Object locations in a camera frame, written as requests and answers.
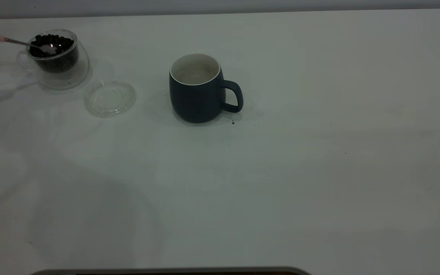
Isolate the pile of coffee beans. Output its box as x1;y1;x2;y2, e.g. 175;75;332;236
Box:
29;34;79;73

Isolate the clear double-wall glass cup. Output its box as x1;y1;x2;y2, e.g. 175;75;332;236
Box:
17;29;90;91

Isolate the dark grey ceramic mug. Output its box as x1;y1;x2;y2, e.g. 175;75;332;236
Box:
169;53;244;124

